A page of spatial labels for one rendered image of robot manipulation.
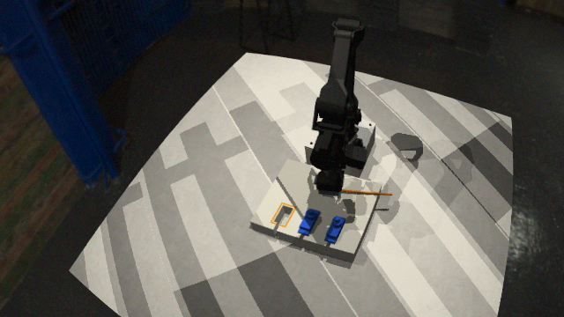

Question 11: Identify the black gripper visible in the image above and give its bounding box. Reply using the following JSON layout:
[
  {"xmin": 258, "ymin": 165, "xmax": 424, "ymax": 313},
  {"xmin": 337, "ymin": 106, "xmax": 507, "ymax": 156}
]
[{"xmin": 315, "ymin": 133, "xmax": 349, "ymax": 192}]

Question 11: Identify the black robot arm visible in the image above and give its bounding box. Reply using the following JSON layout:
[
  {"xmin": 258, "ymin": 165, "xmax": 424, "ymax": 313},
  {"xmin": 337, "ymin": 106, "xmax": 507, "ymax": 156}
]
[{"xmin": 310, "ymin": 18, "xmax": 367, "ymax": 171}]

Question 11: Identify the white flat rectangular deck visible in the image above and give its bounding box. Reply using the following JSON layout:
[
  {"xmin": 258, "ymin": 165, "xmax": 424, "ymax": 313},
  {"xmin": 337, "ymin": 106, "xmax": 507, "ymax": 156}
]
[{"xmin": 250, "ymin": 159, "xmax": 382, "ymax": 262}]

